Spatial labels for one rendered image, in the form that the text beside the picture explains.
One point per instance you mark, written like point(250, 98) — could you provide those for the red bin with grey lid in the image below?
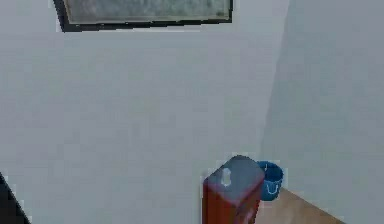
point(230, 200)

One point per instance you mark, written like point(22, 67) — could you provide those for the black framed wall picture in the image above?
point(146, 10)

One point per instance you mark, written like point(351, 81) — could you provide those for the black furniture corner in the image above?
point(8, 206)

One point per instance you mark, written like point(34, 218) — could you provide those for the blue bucket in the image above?
point(273, 181)

